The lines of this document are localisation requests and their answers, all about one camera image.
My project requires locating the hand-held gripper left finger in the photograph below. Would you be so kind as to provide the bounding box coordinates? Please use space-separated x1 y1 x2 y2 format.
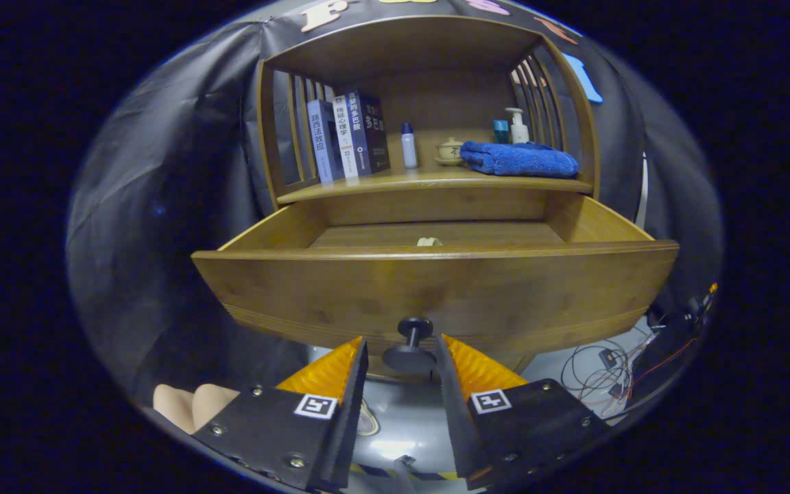
191 336 370 493

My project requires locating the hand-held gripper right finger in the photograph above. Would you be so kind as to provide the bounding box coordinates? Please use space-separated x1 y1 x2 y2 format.
434 333 613 491

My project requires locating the wooden drawer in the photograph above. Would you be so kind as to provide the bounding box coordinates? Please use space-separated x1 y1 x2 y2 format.
191 189 680 375

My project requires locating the wooden countertop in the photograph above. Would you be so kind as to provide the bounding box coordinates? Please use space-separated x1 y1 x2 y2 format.
276 161 595 205

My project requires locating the wooden cabinet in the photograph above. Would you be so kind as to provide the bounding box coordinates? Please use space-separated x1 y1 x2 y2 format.
191 15 680 381

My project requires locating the white shoe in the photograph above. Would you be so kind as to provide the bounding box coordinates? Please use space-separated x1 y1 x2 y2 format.
356 397 382 437

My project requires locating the person's leg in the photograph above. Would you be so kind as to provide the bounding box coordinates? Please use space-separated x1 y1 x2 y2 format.
153 384 197 433
193 383 241 435

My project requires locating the black and orange equipment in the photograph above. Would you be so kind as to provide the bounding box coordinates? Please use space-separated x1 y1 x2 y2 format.
645 281 719 344

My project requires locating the small lidded ceramic teacup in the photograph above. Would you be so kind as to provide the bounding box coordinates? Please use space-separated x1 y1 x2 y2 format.
434 137 466 167

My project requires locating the folded blue towel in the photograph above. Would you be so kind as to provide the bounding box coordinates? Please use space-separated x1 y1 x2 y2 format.
460 141 580 179

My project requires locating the white bottle with blue cap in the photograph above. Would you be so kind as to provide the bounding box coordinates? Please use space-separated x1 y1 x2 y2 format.
400 122 419 169

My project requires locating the pale blue book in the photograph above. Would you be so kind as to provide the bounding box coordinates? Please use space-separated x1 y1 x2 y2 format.
307 99 345 184

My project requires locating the white spine book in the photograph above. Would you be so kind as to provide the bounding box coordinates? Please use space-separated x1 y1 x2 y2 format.
332 95 368 179

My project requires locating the black backdrop cloth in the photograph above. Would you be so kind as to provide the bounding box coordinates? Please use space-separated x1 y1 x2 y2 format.
66 0 723 405

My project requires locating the dark blue book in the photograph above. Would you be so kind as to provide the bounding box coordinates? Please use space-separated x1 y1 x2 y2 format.
345 89 392 176

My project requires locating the white pump bottle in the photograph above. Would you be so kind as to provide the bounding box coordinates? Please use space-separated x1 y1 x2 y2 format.
505 107 530 145

